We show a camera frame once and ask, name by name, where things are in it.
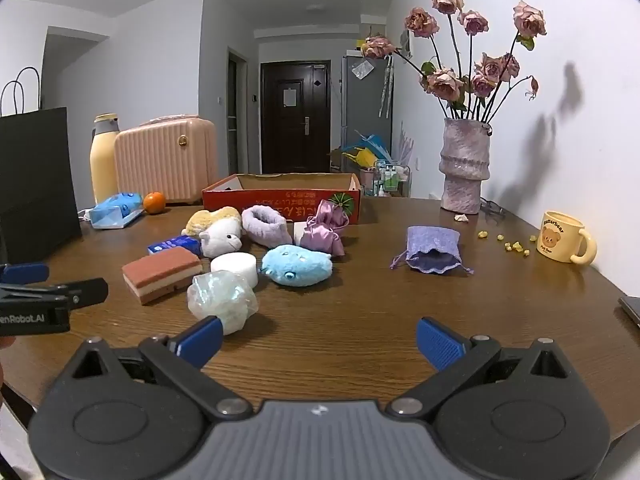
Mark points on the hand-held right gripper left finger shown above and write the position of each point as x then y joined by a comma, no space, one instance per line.
200,340

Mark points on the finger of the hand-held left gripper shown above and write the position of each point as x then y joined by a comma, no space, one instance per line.
25,273
85,291

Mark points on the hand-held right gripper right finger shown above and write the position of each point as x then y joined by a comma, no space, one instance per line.
440,342

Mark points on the blue tissue packet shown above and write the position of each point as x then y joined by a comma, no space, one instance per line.
172,245

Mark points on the white sheep plush toy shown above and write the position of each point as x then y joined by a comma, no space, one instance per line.
220,240

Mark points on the purple fuzzy headband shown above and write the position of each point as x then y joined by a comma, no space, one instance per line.
265,227

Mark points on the pink satin scrunchie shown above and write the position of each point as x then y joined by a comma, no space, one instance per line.
325,230

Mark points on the cardboard box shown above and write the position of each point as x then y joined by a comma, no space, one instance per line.
280,200

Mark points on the iridescent crinkled plastic bag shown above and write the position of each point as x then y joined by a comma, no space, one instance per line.
222,300

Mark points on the white round sponge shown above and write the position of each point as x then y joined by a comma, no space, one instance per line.
235,267

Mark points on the black paper bag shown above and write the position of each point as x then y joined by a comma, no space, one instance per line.
35,185

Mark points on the blue wet wipes pack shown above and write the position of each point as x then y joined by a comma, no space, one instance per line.
117,207

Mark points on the orange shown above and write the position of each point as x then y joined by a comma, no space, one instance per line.
154,203

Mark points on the scattered yellow popcorn pieces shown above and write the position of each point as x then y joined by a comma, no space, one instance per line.
515,246

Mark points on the yellow plush toy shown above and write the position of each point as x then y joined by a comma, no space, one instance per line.
207,217

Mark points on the blue plush fish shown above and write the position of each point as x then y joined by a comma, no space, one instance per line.
297,265

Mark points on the yellow bottle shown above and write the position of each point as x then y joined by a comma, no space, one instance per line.
102,160

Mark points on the eyeglasses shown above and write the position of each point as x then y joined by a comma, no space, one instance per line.
492,207

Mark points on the pink ribbed suitcase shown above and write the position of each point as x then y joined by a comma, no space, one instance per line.
165,160

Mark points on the yellow bear mug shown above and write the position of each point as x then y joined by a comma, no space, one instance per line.
557,237

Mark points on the purple ceramic vase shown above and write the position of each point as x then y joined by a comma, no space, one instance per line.
465,165

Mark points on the dark smartphone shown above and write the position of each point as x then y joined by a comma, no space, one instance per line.
631,310

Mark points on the yellow shopping bag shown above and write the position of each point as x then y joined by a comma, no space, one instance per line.
364,157

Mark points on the blue bag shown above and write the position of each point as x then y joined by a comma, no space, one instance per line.
372,141

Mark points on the dark entrance door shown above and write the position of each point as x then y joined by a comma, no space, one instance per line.
295,130

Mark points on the grey refrigerator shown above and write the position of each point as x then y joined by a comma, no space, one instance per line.
357,110

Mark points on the hanging folded umbrellas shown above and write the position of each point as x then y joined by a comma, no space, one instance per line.
386,90

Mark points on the white paper notice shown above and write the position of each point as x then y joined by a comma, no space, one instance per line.
289,97

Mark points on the bouquet of dried roses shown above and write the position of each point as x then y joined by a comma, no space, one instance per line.
445,82

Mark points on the clear plastic bag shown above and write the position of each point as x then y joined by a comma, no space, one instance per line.
362,69

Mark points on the yellow box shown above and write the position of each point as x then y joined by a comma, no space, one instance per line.
364,45

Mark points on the side door frame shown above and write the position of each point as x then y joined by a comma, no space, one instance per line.
237,110

